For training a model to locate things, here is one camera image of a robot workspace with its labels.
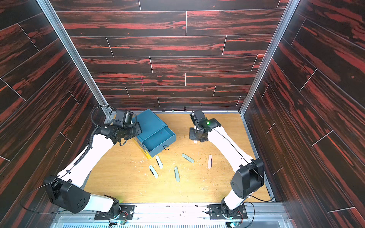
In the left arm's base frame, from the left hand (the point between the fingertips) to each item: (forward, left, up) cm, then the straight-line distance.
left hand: (142, 129), depth 81 cm
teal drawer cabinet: (+5, -4, -1) cm, 6 cm away
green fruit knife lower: (-17, -20, -22) cm, 35 cm away
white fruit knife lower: (-16, -6, -23) cm, 29 cm away
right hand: (0, -32, -5) cm, 33 cm away
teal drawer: (-4, -11, -5) cm, 13 cm away
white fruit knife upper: (-9, -8, -23) cm, 26 cm away
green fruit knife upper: (-6, -27, -22) cm, 35 cm away
